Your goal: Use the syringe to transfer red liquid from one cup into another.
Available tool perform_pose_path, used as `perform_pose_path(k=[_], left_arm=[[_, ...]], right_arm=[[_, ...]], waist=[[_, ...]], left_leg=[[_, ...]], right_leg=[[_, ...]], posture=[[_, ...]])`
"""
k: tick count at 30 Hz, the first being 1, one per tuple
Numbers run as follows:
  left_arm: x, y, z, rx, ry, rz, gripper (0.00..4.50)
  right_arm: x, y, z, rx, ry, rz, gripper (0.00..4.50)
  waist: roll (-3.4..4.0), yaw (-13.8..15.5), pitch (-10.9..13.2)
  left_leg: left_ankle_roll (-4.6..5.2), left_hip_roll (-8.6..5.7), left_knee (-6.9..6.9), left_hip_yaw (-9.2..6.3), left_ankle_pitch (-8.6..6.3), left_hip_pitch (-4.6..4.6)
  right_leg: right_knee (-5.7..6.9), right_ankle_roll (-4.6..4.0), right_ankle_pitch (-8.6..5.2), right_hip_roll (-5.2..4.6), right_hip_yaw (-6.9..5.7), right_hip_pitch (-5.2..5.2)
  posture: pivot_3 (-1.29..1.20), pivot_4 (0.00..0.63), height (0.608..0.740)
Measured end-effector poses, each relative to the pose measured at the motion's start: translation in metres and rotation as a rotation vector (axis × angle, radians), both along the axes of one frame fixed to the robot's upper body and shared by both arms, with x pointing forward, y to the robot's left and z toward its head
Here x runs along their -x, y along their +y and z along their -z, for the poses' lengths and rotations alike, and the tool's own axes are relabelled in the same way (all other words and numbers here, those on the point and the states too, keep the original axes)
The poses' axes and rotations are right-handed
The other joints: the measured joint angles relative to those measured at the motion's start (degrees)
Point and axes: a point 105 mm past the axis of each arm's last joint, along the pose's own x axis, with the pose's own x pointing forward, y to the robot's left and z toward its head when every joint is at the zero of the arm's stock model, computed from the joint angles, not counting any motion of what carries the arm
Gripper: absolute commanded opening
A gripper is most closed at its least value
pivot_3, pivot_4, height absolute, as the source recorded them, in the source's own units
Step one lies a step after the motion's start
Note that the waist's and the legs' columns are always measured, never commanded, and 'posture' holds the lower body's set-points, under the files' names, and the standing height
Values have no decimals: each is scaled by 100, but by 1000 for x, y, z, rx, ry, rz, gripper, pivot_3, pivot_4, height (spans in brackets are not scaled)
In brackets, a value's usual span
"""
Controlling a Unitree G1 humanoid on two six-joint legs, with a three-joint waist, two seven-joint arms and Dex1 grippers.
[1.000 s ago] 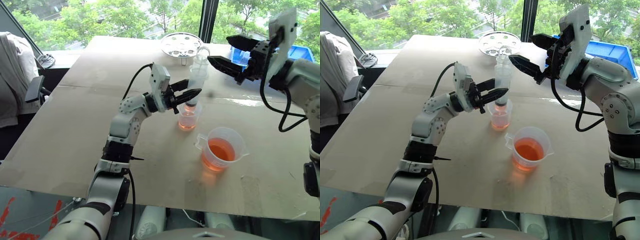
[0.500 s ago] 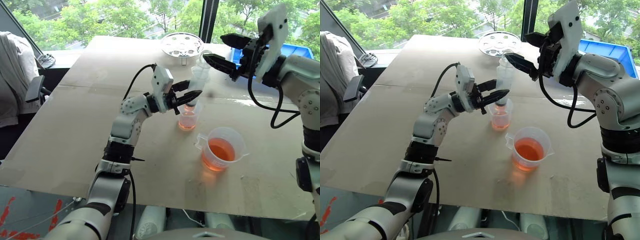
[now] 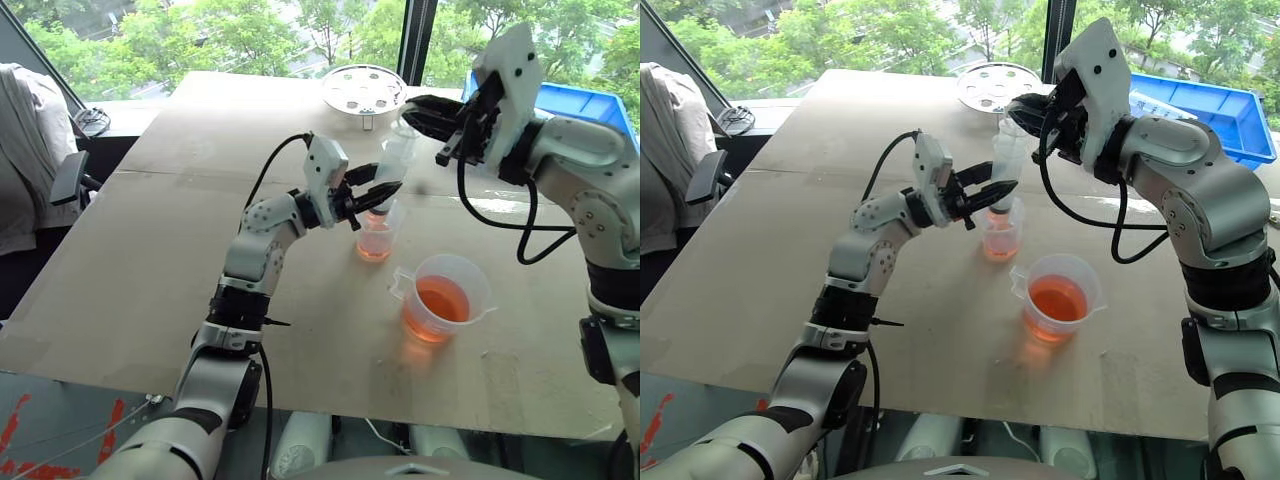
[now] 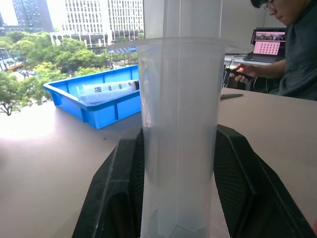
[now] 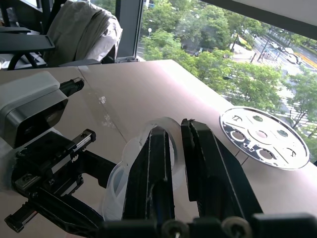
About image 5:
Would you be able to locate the black window frame post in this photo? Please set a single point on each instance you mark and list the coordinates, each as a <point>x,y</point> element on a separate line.
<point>138,29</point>

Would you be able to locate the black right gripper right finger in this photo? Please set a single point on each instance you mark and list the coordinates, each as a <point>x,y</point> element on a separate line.
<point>218,173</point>

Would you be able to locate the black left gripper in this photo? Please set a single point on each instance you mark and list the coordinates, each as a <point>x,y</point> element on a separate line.
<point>49,158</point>

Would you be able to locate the black office chair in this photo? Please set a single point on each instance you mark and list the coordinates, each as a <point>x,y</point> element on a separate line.
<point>81,62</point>

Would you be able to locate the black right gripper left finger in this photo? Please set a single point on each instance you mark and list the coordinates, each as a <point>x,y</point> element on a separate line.
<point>153,173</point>

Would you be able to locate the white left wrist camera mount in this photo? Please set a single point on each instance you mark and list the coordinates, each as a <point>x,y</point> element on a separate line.
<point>24,91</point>

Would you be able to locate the round chrome plate with holes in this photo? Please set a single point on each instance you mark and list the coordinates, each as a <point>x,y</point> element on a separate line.
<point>250,126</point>

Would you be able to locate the dark window frame beam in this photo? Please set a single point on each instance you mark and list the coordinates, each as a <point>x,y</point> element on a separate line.
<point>272,17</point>

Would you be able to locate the grey cloth over chair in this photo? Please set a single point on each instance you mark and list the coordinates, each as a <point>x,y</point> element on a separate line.
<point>81,29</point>

